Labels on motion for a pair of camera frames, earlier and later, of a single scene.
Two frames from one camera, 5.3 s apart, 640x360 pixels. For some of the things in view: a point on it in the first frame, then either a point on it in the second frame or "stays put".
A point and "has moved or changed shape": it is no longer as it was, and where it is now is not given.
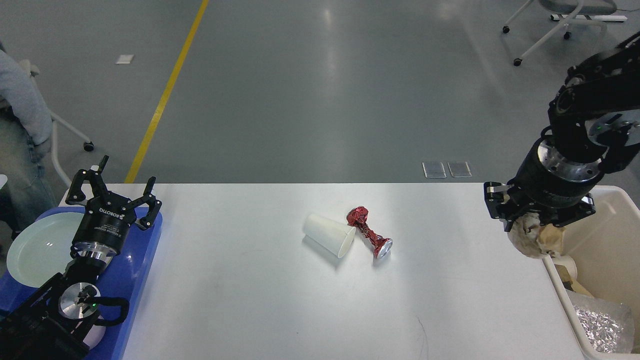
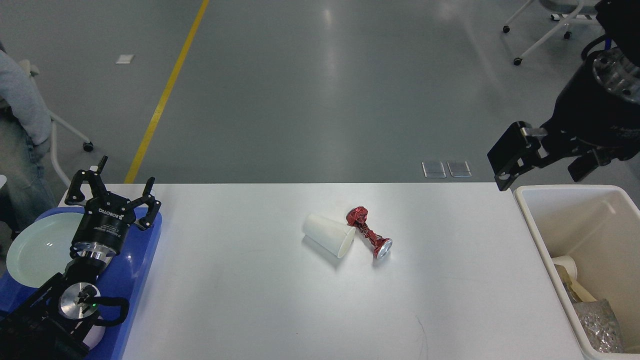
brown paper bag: [578, 288] has moved or changed shape
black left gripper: [108, 216] stays put
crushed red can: [357, 216] stays put
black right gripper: [546, 180] to [588, 118]
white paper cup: [331, 236] stays put
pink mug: [94, 336] stays put
